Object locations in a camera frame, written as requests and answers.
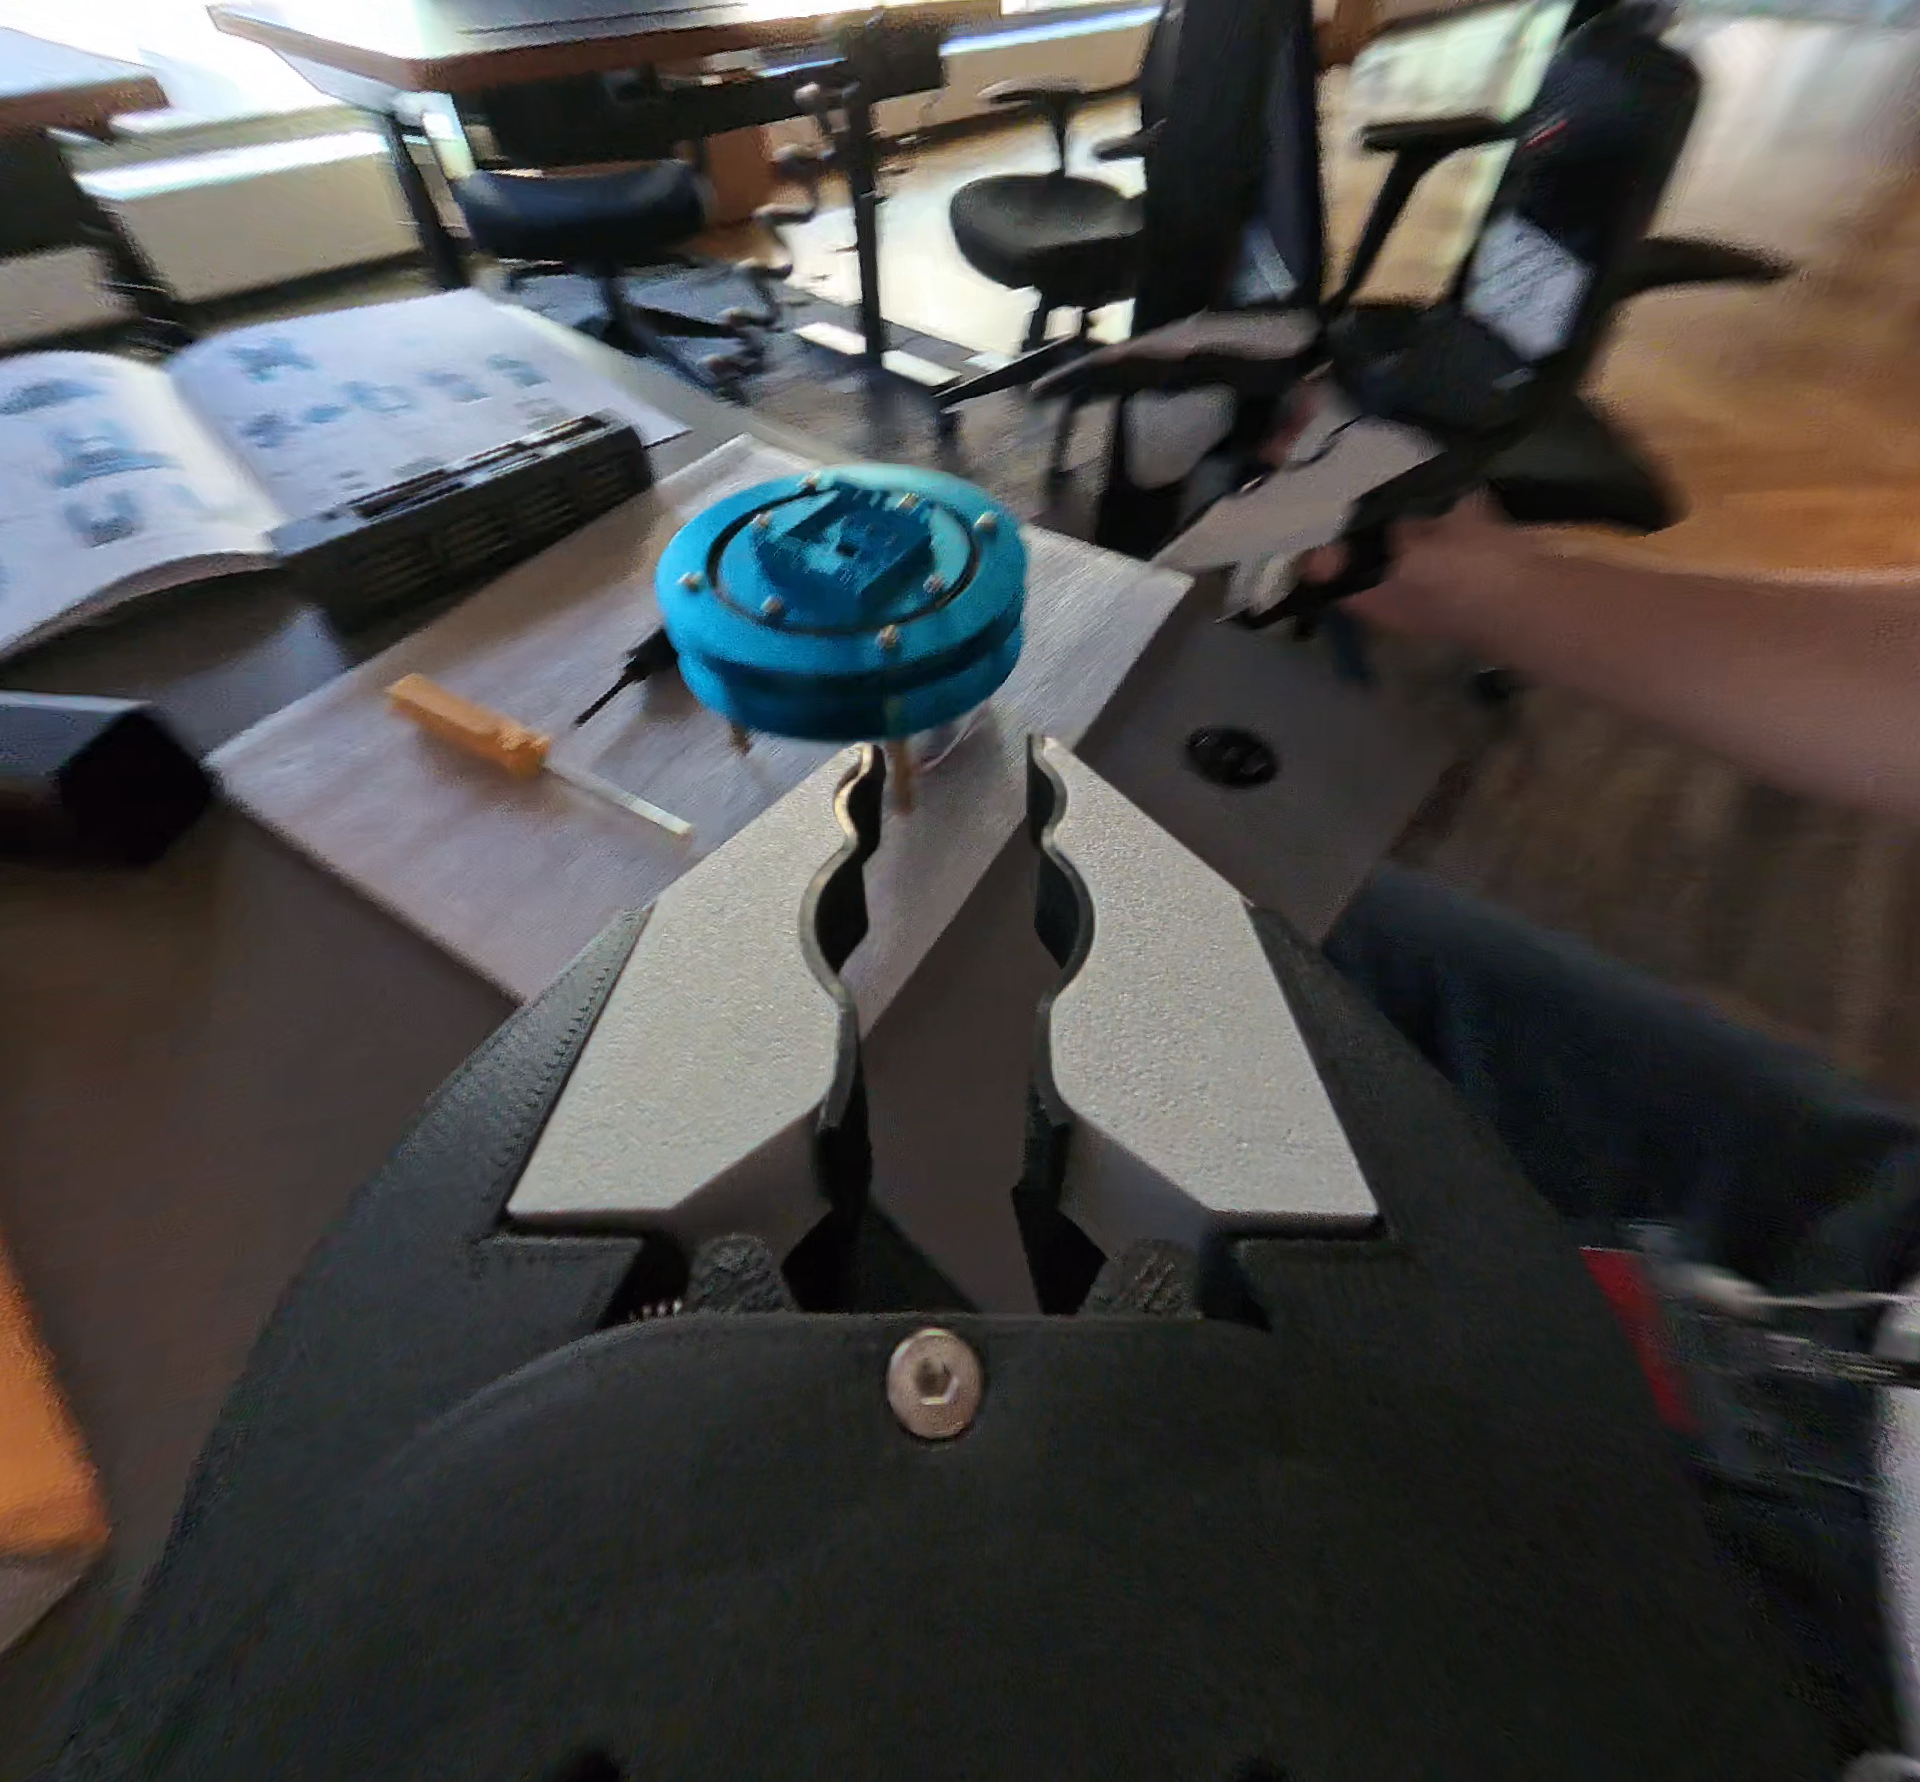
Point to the grey desk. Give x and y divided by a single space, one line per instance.
301 1033

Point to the round black desk grommet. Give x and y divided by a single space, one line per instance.
1231 754

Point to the person's right forearm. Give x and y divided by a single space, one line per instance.
1724 672

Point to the small black hex key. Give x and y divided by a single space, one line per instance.
622 681

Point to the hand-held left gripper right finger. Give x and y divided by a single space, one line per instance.
1201 1062

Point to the black armless office chair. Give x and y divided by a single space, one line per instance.
585 207

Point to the orange cardboard box white lid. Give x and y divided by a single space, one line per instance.
39 1437

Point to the grey rectangular tube sleeve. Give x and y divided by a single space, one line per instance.
91 776

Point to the open instruction booklet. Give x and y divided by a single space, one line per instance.
134 462

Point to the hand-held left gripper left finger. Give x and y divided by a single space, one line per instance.
704 1062

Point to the person's dark trousers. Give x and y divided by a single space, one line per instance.
1621 1092

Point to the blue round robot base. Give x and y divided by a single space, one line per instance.
840 613

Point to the person's right hand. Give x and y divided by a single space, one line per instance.
1440 567

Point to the black screwdriver bit case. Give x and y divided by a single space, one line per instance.
450 523

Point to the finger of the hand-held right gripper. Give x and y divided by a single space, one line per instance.
1201 373
1291 506

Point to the black office chair white tag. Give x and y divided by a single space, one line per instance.
1590 237

